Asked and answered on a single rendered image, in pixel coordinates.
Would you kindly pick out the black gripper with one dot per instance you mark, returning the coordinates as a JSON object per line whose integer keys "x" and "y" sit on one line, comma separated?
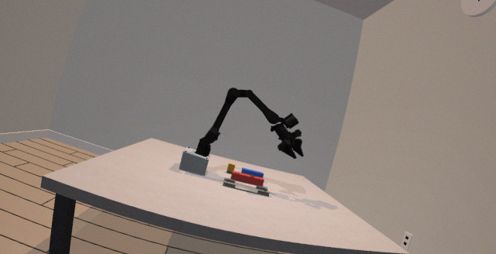
{"x": 286, "y": 145}

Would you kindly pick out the red bar with rectangular socket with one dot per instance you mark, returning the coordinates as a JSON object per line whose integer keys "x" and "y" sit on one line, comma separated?
{"x": 257, "y": 181}

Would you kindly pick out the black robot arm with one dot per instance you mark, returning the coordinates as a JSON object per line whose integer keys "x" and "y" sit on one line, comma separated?
{"x": 290, "y": 121}

